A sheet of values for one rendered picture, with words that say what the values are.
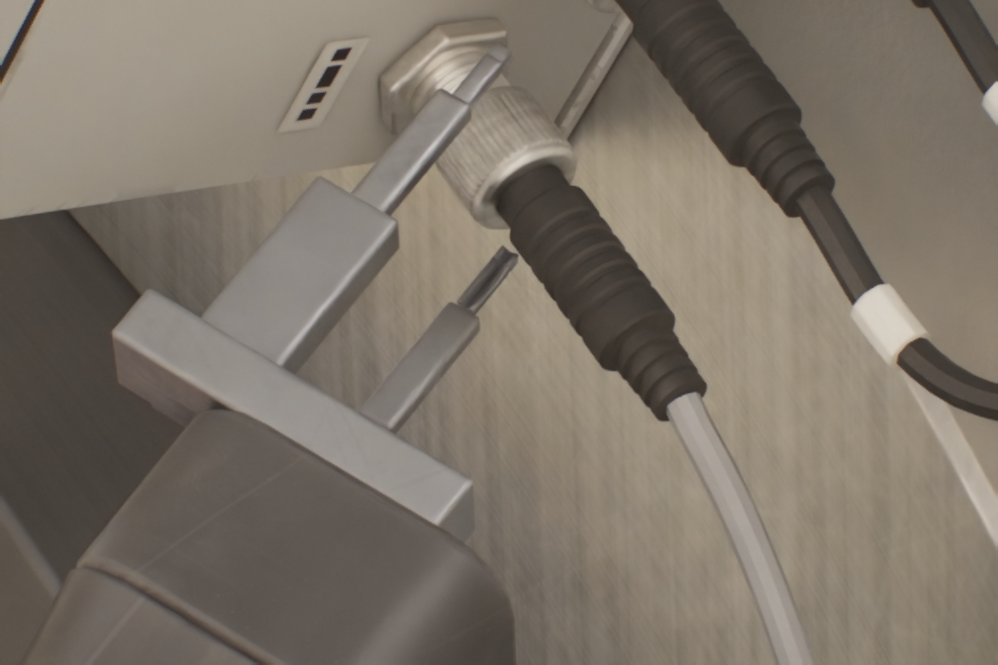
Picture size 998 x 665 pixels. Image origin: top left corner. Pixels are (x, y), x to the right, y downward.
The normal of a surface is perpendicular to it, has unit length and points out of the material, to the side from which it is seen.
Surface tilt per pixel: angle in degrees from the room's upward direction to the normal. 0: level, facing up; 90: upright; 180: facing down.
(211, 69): 132
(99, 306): 35
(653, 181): 90
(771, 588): 70
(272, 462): 50
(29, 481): 40
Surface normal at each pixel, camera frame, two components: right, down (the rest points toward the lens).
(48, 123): 0.52, 0.72
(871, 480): -0.75, 0.12
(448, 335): -0.02, -0.54
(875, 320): -0.59, -0.10
